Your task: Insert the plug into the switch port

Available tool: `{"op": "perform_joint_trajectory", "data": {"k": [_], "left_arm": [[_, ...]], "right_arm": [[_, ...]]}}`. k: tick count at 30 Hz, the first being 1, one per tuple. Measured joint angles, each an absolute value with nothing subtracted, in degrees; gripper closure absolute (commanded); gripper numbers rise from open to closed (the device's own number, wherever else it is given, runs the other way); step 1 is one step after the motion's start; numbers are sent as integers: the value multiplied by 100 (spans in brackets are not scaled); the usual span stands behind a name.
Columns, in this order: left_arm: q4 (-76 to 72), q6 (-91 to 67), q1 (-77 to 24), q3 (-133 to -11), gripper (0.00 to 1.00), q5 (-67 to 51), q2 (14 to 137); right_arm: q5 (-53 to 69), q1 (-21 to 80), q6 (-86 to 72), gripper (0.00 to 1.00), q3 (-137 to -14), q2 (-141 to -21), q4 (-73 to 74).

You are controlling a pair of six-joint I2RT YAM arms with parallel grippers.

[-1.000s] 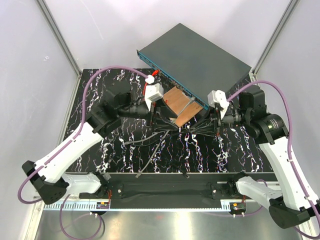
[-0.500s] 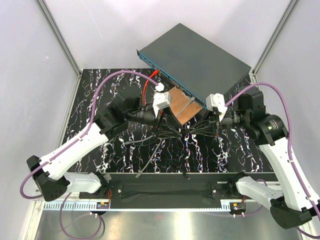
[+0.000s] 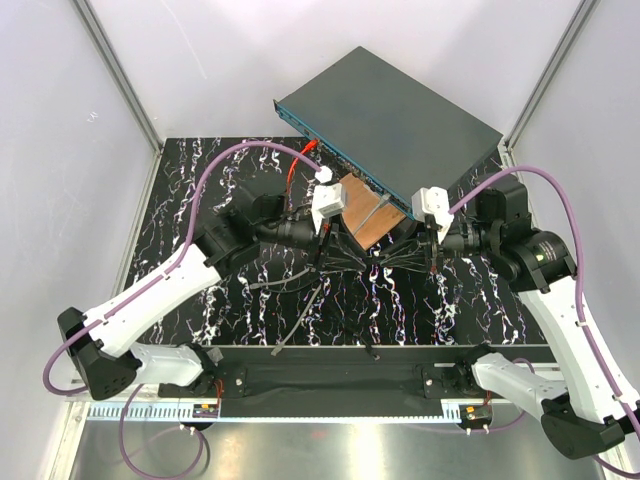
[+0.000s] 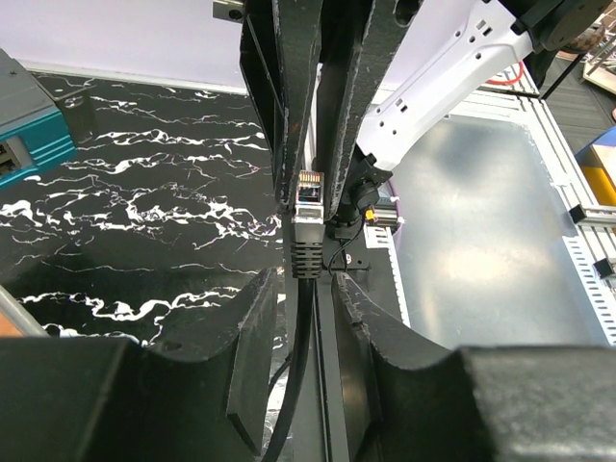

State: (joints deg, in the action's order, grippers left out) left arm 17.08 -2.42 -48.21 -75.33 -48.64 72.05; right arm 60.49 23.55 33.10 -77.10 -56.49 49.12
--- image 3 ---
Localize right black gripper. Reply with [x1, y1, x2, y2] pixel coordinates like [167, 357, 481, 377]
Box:
[380, 216, 499, 274]

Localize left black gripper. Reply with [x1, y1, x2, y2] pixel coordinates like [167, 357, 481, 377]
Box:
[257, 212, 367, 273]

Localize grey ethernet cable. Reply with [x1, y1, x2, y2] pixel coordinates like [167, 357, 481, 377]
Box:
[249, 267, 314, 294]
[269, 197, 392, 357]

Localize red ethernet cable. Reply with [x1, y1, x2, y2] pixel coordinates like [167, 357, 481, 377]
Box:
[285, 140, 321, 201]

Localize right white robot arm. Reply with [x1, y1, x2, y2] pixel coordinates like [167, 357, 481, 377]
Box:
[410, 171, 639, 459]

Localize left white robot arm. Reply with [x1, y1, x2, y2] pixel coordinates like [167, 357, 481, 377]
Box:
[58, 184, 365, 401]

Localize brown wooden board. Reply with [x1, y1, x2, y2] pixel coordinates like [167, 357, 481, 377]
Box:
[340, 173, 406, 249]

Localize black marble pattern mat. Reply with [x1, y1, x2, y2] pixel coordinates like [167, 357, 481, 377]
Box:
[125, 137, 546, 346]

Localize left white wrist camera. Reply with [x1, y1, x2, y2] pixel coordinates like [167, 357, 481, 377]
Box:
[311, 166, 347, 234]

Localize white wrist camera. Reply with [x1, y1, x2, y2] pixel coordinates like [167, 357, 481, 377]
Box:
[311, 166, 347, 234]
[411, 187, 454, 244]

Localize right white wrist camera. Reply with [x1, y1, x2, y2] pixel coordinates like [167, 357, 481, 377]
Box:
[411, 187, 454, 244]

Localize dark teal network switch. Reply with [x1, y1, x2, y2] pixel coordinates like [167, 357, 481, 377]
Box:
[274, 46, 502, 215]

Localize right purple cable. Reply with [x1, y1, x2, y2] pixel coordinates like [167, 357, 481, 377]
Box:
[447, 165, 640, 476]

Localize purple cable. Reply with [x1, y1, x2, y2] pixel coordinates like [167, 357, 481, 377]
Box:
[42, 141, 326, 475]
[447, 165, 640, 476]

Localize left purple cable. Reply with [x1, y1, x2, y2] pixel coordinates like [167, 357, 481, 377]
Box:
[42, 141, 326, 475]

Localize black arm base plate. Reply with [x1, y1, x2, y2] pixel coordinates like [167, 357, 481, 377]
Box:
[159, 344, 497, 398]

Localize white slotted cable duct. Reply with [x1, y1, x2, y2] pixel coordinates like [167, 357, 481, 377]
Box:
[88, 400, 461, 424]

